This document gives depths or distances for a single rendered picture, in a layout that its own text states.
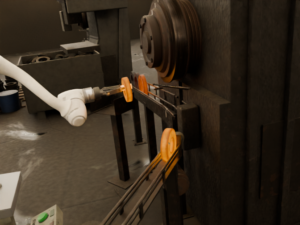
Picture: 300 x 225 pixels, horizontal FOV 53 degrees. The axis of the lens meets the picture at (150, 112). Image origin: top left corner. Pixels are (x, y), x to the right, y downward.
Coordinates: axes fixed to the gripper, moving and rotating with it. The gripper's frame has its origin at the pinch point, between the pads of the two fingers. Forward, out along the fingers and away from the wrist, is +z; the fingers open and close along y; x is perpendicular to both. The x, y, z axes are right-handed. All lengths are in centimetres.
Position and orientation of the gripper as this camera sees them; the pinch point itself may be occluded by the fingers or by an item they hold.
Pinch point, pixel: (126, 87)
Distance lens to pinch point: 188.3
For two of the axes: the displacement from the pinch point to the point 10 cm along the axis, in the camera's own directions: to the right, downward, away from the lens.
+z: 9.5, -2.3, 2.0
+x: -1.4, -9.2, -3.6
